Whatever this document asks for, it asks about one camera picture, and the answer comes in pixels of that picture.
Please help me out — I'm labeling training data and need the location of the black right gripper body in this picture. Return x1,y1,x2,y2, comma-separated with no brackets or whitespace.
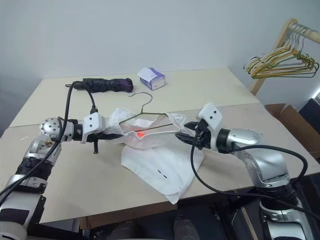
193,119,214,150

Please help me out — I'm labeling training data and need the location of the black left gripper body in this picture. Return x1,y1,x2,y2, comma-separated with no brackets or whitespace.
86,132,111,154

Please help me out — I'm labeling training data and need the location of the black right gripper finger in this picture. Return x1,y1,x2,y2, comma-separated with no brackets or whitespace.
183,121,201,131
174,133,197,147

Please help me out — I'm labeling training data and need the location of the white garment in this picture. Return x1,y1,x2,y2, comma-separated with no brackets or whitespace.
104,106,205,205

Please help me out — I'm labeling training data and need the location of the olive green wire hanger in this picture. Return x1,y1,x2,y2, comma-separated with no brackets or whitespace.
118,91,181,133

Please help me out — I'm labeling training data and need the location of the folded dark purple umbrella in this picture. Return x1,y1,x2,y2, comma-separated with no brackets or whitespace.
65,77,134,94

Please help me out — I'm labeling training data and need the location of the purple white tissue box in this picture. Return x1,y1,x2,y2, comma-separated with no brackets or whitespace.
137,66,166,91

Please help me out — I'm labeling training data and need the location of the wooden clothes rack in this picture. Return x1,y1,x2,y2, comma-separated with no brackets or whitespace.
249,18,320,97

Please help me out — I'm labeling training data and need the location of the dark rounded shape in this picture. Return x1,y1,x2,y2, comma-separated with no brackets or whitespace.
173,214,201,240
112,219,141,240

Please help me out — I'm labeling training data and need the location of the bunch of coloured hangers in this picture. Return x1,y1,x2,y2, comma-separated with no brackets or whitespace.
247,26,317,77

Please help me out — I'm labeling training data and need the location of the black box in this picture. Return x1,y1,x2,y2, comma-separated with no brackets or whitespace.
298,92,320,121

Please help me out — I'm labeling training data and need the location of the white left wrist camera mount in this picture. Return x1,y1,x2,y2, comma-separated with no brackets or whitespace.
81,112,106,145

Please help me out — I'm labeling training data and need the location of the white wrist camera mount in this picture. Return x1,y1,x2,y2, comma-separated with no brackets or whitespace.
81,112,106,145
197,101,223,148

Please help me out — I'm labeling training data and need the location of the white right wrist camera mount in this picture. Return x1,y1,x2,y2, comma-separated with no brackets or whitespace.
197,101,223,148

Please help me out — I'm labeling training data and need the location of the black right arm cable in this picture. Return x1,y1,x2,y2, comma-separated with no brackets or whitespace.
190,122,320,216

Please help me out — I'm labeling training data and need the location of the bunch of wire hangers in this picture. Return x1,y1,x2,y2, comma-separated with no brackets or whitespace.
250,27,320,80

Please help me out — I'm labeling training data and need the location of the white wire hanger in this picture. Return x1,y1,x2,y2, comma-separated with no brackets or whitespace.
243,24,313,73

